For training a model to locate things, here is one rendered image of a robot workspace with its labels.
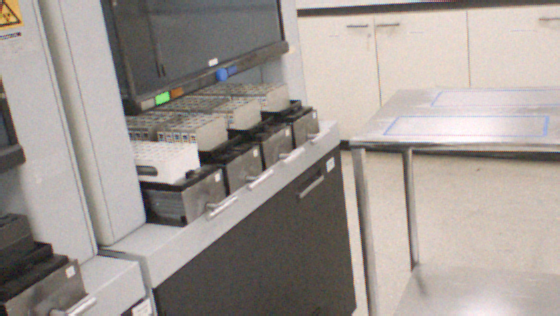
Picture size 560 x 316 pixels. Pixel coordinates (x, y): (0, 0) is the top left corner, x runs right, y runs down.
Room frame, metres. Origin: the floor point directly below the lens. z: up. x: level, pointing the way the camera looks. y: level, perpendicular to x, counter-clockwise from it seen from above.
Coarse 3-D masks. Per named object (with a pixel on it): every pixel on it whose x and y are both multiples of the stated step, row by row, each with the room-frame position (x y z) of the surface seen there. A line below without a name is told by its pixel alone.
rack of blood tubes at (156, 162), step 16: (144, 144) 1.34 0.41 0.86; (160, 144) 1.33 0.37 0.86; (176, 144) 1.31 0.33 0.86; (144, 160) 1.23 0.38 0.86; (160, 160) 1.21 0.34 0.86; (176, 160) 1.23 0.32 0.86; (192, 160) 1.27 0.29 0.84; (144, 176) 1.23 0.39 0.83; (160, 176) 1.21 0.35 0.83; (176, 176) 1.22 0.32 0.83
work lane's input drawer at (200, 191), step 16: (192, 176) 1.23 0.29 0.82; (208, 176) 1.25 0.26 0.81; (144, 192) 1.22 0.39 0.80; (160, 192) 1.20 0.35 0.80; (176, 192) 1.18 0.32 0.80; (192, 192) 1.20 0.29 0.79; (208, 192) 1.24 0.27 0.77; (224, 192) 1.29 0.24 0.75; (144, 208) 1.22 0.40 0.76; (160, 208) 1.20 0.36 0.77; (176, 208) 1.18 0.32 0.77; (192, 208) 1.19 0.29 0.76; (208, 208) 1.22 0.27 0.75; (224, 208) 1.21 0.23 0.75
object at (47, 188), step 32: (0, 0) 1.02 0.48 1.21; (32, 0) 1.07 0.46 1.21; (0, 32) 1.01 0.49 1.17; (32, 32) 1.06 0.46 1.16; (0, 64) 0.99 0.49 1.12; (32, 64) 1.04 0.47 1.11; (32, 96) 1.03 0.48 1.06; (32, 128) 1.02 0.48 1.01; (64, 128) 1.07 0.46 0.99; (32, 160) 1.00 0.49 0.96; (64, 160) 1.06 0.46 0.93; (0, 192) 1.01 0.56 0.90; (32, 192) 0.99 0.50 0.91; (64, 192) 1.04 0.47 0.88; (32, 224) 0.99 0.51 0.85; (64, 224) 1.03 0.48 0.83; (96, 256) 1.08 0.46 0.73; (96, 288) 0.96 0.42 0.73; (128, 288) 1.01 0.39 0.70
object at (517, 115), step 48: (432, 96) 1.64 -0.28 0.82; (480, 96) 1.58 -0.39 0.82; (528, 96) 1.53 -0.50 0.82; (384, 144) 1.31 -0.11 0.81; (432, 144) 1.27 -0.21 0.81; (480, 144) 1.24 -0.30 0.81; (528, 144) 1.20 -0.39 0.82; (432, 288) 1.58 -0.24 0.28; (480, 288) 1.55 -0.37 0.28; (528, 288) 1.53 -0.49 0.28
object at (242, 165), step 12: (240, 144) 1.41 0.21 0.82; (252, 144) 1.41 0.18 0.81; (216, 156) 1.39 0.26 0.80; (228, 156) 1.33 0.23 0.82; (240, 156) 1.36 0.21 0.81; (252, 156) 1.40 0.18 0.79; (216, 168) 1.32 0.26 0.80; (228, 168) 1.31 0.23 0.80; (240, 168) 1.35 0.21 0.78; (252, 168) 1.39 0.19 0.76; (228, 180) 1.31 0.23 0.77; (240, 180) 1.34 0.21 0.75; (252, 180) 1.35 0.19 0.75; (264, 180) 1.35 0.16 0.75
